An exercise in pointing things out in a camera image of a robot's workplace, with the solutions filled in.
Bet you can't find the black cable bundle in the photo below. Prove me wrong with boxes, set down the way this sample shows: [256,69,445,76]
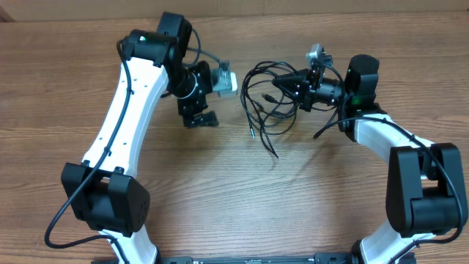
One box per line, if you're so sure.
[240,60,338,159]

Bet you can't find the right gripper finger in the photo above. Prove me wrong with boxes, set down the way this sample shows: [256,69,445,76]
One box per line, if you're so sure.
[272,71,309,92]
[280,86,311,106]

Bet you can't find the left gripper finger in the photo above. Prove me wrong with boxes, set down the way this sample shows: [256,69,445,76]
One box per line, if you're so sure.
[199,111,219,127]
[182,114,201,128]

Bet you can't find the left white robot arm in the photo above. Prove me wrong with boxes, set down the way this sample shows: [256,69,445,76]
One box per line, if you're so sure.
[61,12,237,263]

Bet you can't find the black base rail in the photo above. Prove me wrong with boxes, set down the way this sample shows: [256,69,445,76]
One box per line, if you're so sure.
[91,252,352,264]

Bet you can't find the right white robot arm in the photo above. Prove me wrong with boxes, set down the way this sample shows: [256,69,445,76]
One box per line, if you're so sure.
[273,54,468,263]

